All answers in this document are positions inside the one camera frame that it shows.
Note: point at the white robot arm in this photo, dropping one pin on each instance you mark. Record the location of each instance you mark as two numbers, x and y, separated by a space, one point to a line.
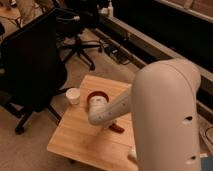
162 102

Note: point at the red bowl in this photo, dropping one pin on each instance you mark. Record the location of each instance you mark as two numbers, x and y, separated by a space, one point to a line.
97 94

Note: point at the white paper cup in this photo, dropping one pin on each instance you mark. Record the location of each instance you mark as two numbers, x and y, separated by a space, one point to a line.
73 95

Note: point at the wooden side table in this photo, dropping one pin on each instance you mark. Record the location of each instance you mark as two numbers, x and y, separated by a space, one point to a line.
76 139

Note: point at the white remote control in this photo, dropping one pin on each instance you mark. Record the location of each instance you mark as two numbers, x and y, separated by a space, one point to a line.
132 155

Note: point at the white spray bottle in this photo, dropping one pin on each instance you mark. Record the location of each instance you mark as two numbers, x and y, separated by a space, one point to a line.
106 8

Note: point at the black office chair near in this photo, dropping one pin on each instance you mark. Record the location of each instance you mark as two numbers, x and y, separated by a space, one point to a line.
33 70

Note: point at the black office chair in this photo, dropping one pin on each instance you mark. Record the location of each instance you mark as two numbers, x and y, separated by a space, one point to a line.
33 70
71 21

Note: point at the black office chair far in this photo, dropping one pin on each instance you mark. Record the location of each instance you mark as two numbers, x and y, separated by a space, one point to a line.
71 21

